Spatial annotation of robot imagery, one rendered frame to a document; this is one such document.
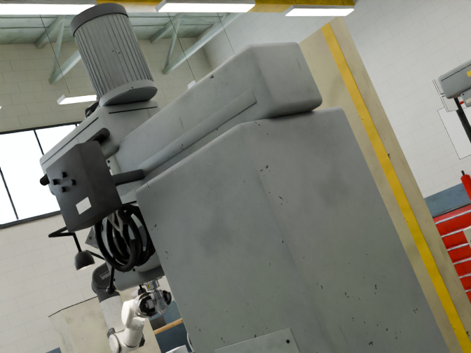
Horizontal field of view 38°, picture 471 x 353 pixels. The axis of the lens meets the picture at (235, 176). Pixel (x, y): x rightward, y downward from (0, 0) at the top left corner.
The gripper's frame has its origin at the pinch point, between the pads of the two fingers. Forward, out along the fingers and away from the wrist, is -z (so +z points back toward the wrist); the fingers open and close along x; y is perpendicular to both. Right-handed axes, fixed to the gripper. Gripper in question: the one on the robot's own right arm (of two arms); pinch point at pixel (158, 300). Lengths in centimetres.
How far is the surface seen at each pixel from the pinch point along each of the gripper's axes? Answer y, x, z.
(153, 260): -12.5, -5.1, -23.4
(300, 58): -48, 34, -83
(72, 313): -20, 100, 598
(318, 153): -21, 28, -82
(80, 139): -60, -10, -11
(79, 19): -95, -1, -28
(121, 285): -9.6, -10.4, 0.2
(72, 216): -32, -27, -35
